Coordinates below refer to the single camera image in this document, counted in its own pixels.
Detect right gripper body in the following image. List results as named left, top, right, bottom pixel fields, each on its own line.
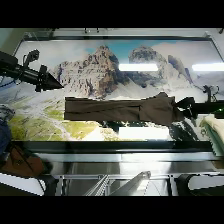
left=172, top=96, right=198, bottom=120

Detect silver frame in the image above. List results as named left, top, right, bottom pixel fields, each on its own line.
left=0, top=150, right=224, bottom=197

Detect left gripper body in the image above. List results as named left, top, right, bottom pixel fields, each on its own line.
left=34, top=64, right=51, bottom=93

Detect cream garment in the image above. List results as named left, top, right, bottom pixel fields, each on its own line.
left=199, top=114, right=224, bottom=136

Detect rust brown garment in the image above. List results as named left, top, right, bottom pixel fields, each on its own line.
left=0, top=143, right=46, bottom=178

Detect blue jeans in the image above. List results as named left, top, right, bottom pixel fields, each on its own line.
left=0, top=119, right=13, bottom=162

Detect green garment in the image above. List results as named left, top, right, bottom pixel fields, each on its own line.
left=207, top=125, right=224, bottom=158

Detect grey garment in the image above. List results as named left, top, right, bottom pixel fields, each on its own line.
left=0, top=104, right=16, bottom=123

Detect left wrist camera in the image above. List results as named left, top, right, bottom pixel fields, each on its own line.
left=22, top=48, right=41, bottom=68

